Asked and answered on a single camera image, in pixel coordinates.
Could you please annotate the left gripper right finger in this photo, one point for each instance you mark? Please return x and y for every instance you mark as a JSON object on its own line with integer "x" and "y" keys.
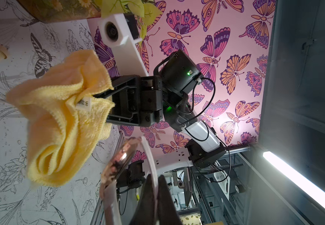
{"x": 166, "y": 211}

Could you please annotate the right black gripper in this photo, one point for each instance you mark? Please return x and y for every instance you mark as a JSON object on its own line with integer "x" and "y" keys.
{"x": 138, "y": 100}

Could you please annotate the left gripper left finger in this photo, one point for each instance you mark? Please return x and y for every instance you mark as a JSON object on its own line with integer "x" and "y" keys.
{"x": 145, "y": 211}

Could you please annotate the pink strap round watch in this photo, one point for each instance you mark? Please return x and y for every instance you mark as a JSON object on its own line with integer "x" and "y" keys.
{"x": 118, "y": 167}

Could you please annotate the yellow cleaning cloth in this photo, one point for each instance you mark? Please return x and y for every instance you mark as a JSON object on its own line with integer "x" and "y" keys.
{"x": 65, "y": 118}

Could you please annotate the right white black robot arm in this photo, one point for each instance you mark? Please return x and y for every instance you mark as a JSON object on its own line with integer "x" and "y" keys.
{"x": 166, "y": 98}

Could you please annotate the potted green leafy plant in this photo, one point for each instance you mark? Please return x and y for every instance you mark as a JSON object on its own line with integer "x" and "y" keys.
{"x": 146, "y": 12}

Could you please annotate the ceiling light strip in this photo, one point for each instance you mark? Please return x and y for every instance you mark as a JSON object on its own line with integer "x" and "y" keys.
{"x": 298, "y": 179}

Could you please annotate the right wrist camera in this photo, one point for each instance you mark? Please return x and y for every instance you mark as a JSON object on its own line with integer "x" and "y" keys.
{"x": 116, "y": 34}

